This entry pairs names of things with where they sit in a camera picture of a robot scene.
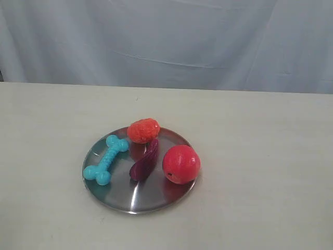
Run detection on turquoise toy bone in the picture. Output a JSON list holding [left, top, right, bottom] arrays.
[[83, 135, 130, 186]]

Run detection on orange-red toy strawberry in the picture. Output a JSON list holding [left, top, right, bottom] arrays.
[[127, 118, 160, 144]]

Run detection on red toy apple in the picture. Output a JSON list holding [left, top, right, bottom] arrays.
[[162, 145, 201, 184]]

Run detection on round stainless steel plate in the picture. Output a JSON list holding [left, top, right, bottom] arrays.
[[83, 128, 196, 214]]

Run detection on white backdrop cloth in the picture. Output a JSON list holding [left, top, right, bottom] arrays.
[[1, 1, 332, 94]]

